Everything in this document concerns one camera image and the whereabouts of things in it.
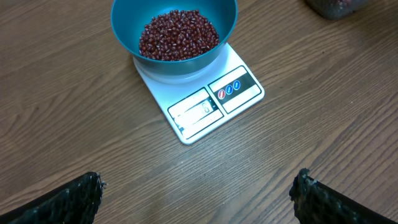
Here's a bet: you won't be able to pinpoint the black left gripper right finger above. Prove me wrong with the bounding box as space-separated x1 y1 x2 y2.
289 168 395 224

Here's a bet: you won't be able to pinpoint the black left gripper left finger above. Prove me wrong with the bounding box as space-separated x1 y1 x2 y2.
1 172 106 224

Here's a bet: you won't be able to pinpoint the white digital kitchen scale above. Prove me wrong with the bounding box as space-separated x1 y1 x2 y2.
134 44 265 145

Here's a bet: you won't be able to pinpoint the blue plastic bowl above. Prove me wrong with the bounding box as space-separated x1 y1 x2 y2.
111 0 239 75

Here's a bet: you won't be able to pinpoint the red beans in bowl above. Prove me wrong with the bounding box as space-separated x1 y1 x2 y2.
139 9 220 61

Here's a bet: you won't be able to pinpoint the clear plastic container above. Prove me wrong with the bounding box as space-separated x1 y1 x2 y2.
304 0 368 21

